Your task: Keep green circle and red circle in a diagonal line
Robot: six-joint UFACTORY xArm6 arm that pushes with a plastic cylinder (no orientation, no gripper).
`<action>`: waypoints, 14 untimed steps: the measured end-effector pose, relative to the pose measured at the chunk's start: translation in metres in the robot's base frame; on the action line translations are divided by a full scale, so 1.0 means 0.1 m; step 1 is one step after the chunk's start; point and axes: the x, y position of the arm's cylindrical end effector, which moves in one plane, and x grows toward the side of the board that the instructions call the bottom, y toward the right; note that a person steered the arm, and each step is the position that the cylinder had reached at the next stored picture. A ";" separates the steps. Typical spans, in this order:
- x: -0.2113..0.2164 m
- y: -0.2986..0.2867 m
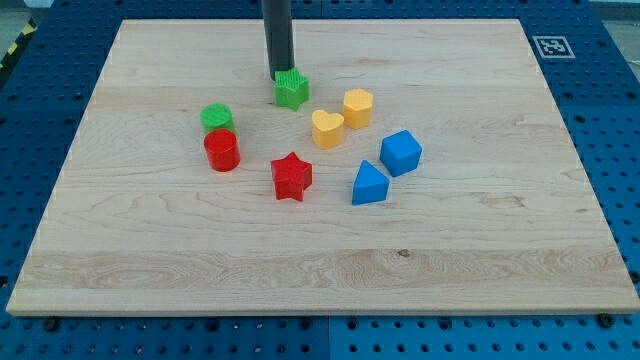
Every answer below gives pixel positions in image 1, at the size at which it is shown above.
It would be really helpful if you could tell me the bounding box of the red star block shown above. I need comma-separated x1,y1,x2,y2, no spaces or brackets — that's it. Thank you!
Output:
271,152,313,201

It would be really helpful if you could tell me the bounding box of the blue triangle block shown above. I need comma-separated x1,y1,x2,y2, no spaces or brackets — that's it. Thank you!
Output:
351,160,390,205

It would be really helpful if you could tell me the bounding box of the yellow heart block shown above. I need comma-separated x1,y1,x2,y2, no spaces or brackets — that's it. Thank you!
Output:
312,110,344,149

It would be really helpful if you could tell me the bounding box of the blue cube block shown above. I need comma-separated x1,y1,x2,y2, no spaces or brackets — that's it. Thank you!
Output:
379,130,423,177

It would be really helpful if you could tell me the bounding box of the yellow hexagon block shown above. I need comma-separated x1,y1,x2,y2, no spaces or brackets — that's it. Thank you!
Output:
343,88,374,129

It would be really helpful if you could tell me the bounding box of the green star block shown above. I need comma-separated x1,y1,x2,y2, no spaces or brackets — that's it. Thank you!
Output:
273,68,310,111

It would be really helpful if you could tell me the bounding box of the red cylinder block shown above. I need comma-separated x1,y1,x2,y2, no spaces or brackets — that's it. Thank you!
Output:
203,128,240,172

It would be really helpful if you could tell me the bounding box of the light wooden board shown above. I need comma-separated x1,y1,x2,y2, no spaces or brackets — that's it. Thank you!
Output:
7,19,639,317

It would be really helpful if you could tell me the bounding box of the green cylinder block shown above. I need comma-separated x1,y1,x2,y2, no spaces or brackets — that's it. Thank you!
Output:
200,103,236,134

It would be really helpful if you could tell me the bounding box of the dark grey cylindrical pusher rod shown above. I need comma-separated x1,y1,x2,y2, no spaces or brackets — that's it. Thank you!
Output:
261,0,295,80

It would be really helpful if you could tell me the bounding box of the white fiducial marker tag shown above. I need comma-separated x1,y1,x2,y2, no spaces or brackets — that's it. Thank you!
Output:
532,35,575,59

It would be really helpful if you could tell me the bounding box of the yellow black hazard tape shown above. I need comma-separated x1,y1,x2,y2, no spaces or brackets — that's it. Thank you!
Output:
1,18,38,72

